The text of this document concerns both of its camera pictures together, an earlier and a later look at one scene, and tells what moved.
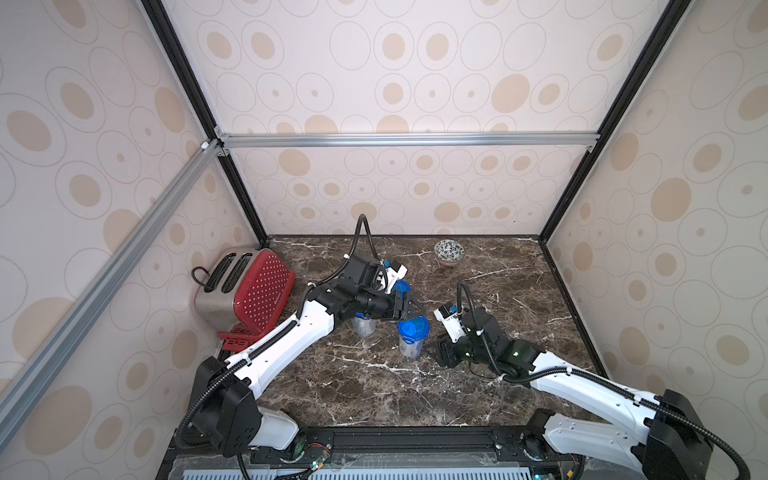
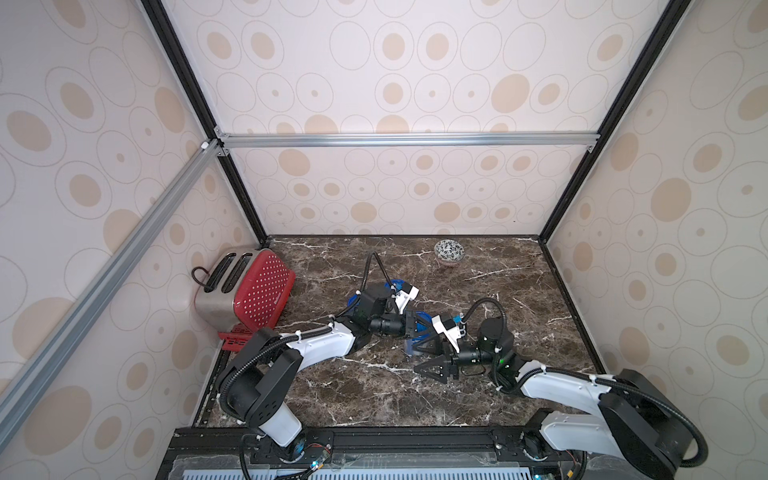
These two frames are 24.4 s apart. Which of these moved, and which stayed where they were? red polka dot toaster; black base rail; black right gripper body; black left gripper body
Moved: black right gripper body; black left gripper body
Stayed: red polka dot toaster; black base rail
